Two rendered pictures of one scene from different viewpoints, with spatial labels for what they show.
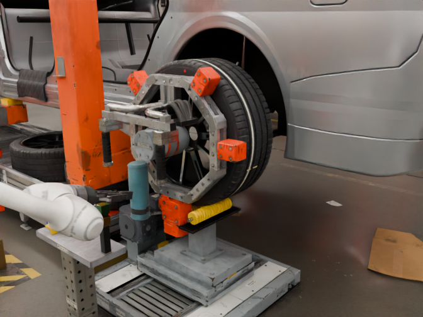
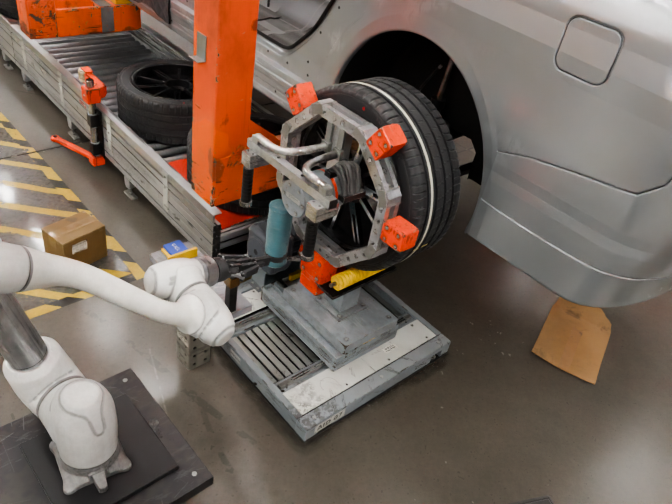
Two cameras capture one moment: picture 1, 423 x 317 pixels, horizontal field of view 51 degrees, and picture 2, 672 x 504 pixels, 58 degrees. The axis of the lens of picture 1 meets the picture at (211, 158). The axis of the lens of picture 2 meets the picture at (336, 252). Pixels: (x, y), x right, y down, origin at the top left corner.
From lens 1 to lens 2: 0.61 m
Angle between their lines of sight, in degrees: 20
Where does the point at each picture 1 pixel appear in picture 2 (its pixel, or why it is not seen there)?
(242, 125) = (419, 205)
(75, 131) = (210, 134)
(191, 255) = (326, 307)
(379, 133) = (585, 257)
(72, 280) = not seen: hidden behind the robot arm
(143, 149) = (292, 202)
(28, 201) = (157, 310)
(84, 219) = (214, 329)
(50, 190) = (178, 276)
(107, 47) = not seen: outside the picture
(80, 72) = (226, 62)
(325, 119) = (527, 214)
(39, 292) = not seen: hidden behind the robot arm
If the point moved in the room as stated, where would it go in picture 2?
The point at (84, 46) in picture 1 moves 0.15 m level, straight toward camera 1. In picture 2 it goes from (235, 27) to (236, 43)
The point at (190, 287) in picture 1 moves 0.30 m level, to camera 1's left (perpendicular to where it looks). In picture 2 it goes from (318, 346) to (245, 331)
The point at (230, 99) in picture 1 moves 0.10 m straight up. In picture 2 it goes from (412, 170) to (420, 140)
